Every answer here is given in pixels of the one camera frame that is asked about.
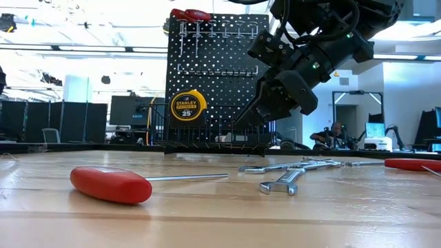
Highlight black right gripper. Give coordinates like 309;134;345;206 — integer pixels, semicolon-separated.
234;48;334;130

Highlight long silver combination wrench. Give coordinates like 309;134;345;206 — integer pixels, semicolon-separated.
237;161;331;175

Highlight short silver combination wrench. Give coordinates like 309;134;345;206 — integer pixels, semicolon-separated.
275;158;320;169

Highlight medium silver combination wrench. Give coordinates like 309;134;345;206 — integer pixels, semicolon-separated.
258;167;307;197

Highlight black pegboard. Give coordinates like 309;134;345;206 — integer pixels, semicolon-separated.
164;13;270;155

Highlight silver wrench hook rack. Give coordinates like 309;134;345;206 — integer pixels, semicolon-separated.
176;63;259;77

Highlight yellow Stanley tape measure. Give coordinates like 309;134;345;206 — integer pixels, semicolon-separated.
167;88;208;129

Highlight person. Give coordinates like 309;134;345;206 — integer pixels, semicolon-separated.
309;121;347;149

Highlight white lit screen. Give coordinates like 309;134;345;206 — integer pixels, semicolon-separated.
365;122;386;138

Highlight white box device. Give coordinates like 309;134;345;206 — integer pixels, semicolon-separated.
363;136;393;152

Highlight black computer monitor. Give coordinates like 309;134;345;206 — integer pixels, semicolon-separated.
109;95;156;127

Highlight long ceiling light bar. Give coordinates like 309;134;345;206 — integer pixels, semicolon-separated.
0;43;168;53
373;53;441;61

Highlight black monitor with blue edge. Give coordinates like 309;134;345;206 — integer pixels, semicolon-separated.
414;106;441;153

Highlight black partition panels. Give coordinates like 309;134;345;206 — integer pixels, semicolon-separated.
0;99;108;144

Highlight grey office chair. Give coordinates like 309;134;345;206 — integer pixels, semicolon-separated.
41;127;61;144

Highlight black ceiling-hung device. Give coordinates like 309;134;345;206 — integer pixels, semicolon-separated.
0;12;17;34

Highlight black wire basket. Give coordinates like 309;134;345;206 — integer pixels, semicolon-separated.
147;102;277;152

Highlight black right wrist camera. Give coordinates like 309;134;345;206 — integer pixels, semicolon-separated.
247;29;294;68

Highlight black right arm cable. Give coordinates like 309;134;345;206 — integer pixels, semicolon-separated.
275;0;362;46

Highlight black gantry frame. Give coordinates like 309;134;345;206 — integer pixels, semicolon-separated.
331;90;384;138

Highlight yellow cable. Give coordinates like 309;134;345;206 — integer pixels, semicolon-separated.
146;94;159;145

